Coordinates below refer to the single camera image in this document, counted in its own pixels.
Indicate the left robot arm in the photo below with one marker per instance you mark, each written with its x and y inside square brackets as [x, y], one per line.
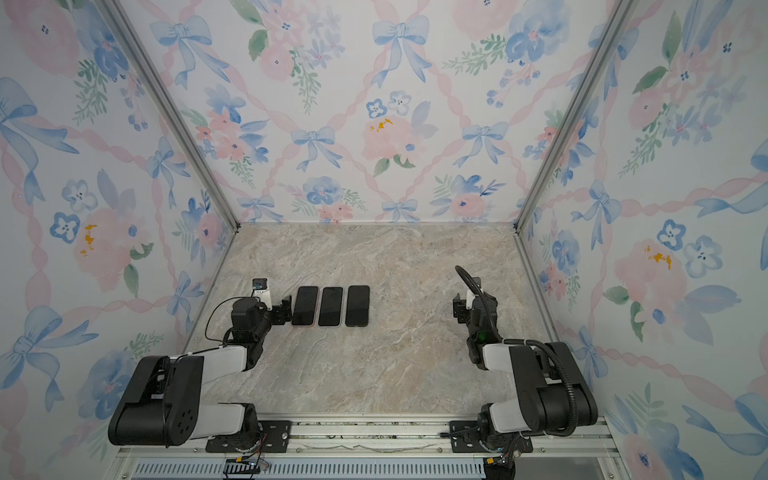
[162, 406]

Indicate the blue-edged black phone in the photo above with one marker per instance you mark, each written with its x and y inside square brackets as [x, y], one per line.
[331, 307]

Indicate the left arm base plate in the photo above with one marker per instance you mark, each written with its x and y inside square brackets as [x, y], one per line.
[271, 436]

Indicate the left corner aluminium post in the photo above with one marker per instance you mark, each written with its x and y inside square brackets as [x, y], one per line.
[116, 18]

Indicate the corner aluminium post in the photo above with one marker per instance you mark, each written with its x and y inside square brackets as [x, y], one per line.
[604, 51]
[116, 18]

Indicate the aluminium rail frame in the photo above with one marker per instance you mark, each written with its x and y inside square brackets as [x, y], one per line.
[367, 446]

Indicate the right corner aluminium post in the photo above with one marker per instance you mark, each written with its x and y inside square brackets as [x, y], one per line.
[604, 51]

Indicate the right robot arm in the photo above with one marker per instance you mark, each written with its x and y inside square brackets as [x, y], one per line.
[549, 394]

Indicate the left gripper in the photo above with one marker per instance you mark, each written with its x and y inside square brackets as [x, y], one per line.
[286, 313]

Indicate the purple-edged black phone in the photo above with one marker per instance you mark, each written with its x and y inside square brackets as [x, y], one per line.
[305, 306]

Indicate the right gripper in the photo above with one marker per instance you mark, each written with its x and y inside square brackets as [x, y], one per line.
[460, 309]

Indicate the grey-edged black phone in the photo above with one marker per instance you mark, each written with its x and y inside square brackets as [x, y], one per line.
[357, 306]

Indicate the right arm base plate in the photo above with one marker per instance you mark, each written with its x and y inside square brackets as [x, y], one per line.
[479, 437]

